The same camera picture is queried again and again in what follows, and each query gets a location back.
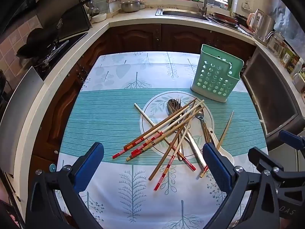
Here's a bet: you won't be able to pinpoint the white ceramic soup spoon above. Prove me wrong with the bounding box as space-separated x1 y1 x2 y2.
208 127 235 166

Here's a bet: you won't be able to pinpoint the steel mixing bowl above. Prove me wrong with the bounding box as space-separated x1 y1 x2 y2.
120 0 141 13

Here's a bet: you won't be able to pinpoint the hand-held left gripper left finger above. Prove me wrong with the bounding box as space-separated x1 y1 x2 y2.
25 142 105 229

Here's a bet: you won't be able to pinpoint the white plate leaf pattern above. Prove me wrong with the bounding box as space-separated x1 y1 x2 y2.
139 91 214 155

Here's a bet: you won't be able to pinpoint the white pink electric kettle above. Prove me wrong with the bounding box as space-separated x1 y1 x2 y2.
246 9 264 34

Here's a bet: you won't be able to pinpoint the steel kitchen sink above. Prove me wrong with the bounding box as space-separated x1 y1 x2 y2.
155 8 210 21

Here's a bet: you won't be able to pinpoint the black glass door appliance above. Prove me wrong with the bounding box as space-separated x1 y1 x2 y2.
241 45 305 144

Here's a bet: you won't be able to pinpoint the steel fork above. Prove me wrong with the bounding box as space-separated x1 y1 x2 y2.
172 98 184 124

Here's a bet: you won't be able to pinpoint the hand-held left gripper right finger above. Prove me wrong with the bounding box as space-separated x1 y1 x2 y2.
202 142 280 229

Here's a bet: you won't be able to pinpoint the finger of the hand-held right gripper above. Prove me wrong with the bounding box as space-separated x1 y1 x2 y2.
248 147 286 180
278 130 305 150

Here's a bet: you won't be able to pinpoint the black gas stove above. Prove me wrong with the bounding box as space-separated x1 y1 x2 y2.
32 31 88 80

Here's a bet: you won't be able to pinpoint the green perforated utensil holder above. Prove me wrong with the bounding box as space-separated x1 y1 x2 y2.
191 44 244 103

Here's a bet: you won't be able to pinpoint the steel teaspoon gold handle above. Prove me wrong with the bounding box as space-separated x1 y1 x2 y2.
195 112 212 145

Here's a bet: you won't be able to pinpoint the large steel spoon patterned handle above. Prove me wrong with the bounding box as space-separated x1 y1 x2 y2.
167 99 208 171

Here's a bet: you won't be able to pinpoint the white bowl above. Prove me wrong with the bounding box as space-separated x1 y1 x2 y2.
92 13 107 23

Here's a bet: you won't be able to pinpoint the teal leaf print tablecloth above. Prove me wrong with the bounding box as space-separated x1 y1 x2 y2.
55 52 268 229

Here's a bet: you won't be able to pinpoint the stacked plates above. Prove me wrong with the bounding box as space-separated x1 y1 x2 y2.
210 11 249 28

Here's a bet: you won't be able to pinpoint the stainless steel panel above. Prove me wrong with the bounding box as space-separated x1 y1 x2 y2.
0 67 46 174

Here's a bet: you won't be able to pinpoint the pile of chopsticks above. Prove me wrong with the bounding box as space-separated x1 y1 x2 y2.
112 97 234 192

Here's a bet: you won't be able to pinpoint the black wok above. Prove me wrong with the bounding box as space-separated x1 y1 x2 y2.
17 27 60 58

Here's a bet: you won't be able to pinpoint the glass jar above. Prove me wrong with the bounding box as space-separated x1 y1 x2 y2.
266 31 285 53

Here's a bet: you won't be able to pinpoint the row of spice jars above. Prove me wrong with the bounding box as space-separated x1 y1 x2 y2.
279 45 305 93

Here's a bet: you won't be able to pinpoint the black range hood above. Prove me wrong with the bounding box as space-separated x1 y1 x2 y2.
0 0 93 41

